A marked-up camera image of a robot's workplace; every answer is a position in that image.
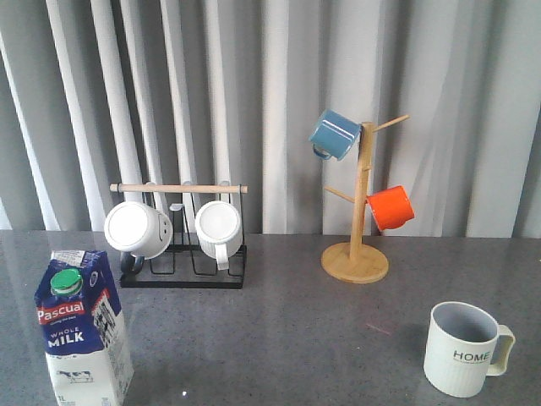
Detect blue white milk carton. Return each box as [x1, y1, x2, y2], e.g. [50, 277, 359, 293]
[35, 250, 134, 405]

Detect cream HOME mug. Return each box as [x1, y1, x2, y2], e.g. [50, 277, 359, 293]
[424, 301, 516, 398]

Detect white ribbed mug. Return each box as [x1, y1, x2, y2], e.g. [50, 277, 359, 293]
[195, 200, 242, 271]

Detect blue enamel mug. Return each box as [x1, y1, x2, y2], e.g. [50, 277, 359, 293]
[309, 109, 362, 161]

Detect wooden mug tree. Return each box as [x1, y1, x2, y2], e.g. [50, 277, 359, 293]
[320, 114, 410, 284]

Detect orange enamel mug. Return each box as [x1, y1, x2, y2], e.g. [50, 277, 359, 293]
[366, 185, 415, 231]

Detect white smiley mug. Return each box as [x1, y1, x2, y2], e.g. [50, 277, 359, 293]
[104, 201, 173, 260]

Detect black wire mug rack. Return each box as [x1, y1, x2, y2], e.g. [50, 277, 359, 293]
[110, 183, 248, 289]

